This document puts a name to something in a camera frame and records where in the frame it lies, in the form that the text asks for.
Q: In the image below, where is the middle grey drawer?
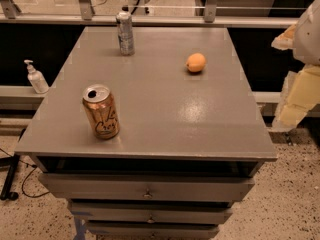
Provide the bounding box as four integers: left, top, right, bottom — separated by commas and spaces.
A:
68, 202, 232, 224

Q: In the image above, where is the silver slim can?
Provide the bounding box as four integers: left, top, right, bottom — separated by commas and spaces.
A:
116, 11, 135, 56

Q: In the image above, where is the white pump bottle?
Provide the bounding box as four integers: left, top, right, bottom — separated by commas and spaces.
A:
24, 60, 49, 94

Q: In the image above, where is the top grey drawer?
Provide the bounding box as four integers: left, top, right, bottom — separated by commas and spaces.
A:
39, 173, 254, 202

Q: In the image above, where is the black floor cable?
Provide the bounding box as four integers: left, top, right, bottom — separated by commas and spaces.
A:
0, 147, 51, 199

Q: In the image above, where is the grey drawer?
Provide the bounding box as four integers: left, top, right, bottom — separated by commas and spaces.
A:
68, 202, 232, 224
86, 222, 219, 240
39, 173, 254, 202

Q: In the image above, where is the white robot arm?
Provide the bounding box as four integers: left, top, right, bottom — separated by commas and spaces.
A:
271, 0, 320, 132

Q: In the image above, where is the orange fruit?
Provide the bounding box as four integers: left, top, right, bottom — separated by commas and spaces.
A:
186, 53, 206, 73

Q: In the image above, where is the metal glass railing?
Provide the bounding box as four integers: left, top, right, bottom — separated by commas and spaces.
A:
0, 0, 298, 28

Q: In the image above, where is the grey drawer cabinet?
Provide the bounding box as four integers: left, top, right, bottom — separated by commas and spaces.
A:
14, 26, 278, 240

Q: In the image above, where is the bottom grey drawer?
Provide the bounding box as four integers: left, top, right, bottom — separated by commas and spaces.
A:
86, 222, 219, 240

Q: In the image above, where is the orange LaCroix can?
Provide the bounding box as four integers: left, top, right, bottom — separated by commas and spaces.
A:
82, 84, 120, 139

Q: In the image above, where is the black stand leg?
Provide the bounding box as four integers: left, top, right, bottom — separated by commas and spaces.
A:
0, 148, 21, 201

